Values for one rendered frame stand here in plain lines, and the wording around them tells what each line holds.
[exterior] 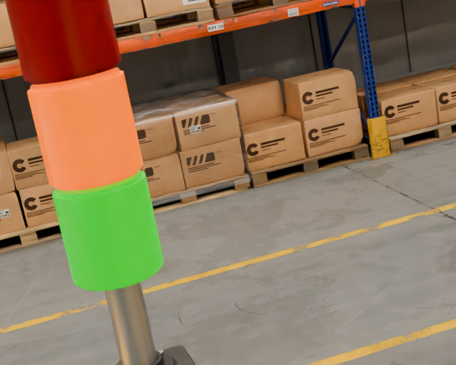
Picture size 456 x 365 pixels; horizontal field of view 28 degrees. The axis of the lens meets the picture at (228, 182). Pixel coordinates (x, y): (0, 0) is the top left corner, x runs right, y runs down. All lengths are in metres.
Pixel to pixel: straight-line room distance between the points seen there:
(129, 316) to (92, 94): 0.12
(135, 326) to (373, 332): 4.87
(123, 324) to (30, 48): 0.15
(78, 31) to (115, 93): 0.04
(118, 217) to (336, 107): 8.33
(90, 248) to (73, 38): 0.11
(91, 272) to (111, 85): 0.10
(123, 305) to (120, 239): 0.04
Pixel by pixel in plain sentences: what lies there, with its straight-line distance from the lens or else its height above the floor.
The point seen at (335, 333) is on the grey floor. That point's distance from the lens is 5.40.
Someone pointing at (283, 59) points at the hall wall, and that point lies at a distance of 9.91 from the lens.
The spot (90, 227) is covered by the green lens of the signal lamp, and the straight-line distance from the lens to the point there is 0.46.
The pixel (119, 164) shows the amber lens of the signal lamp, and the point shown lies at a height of 2.22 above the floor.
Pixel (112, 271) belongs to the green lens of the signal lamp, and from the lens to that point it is 0.47.
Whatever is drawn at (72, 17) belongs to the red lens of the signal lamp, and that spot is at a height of 2.30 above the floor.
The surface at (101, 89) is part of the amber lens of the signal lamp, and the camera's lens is 0.45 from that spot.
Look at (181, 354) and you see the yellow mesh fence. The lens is 0.53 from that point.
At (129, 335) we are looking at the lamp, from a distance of 0.50.
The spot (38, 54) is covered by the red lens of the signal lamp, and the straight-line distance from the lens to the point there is 0.45.
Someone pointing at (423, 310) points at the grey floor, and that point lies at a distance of 5.55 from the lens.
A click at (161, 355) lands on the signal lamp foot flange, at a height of 2.11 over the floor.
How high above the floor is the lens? 2.32
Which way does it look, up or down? 15 degrees down
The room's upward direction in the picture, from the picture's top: 11 degrees counter-clockwise
